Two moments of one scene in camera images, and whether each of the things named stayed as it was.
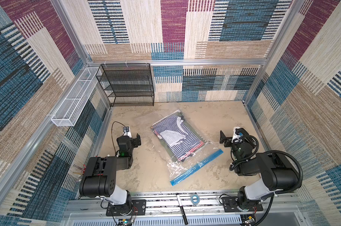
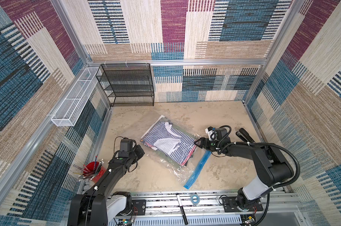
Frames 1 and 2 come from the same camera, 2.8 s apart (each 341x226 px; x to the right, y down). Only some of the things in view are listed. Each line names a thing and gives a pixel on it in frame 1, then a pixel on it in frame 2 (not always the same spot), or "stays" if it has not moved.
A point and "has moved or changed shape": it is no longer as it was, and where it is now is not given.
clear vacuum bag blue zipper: (186, 150) has moved or changed shape
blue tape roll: (198, 198) stays
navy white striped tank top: (178, 135) has moved or changed shape
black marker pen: (182, 209) stays
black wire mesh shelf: (127, 84) stays
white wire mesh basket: (70, 109) stays
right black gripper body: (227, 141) → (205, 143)
